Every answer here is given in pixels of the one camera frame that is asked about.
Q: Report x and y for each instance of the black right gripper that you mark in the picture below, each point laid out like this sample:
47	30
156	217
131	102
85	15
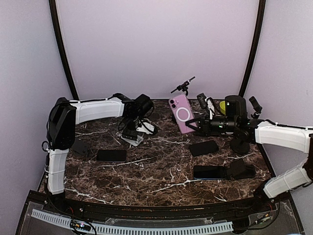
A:
205	128

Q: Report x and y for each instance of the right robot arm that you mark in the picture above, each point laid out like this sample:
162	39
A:
269	132

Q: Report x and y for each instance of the white cable duct strip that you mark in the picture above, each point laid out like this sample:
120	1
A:
84	228

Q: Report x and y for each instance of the dark grey stand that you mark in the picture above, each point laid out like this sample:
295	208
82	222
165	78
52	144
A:
80	147

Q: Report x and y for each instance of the black front tripod phone stand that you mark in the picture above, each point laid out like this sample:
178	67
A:
244	128

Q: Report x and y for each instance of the dark phone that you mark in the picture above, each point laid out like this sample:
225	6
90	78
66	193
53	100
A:
203	148

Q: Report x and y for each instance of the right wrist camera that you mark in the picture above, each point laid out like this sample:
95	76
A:
206	104

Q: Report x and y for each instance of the purple phone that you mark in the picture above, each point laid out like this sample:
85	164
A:
182	112

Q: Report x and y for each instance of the blue edged black phone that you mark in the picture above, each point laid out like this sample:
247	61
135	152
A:
208	172

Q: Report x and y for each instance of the white folding phone stand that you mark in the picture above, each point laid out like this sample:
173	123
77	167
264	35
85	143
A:
132	139

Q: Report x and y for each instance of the black rear gooseneck phone stand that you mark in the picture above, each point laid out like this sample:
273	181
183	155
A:
184	87

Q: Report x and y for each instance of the lime green plastic bowl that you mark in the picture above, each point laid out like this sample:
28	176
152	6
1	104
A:
222	107

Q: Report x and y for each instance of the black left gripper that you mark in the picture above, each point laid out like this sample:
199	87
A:
127	133

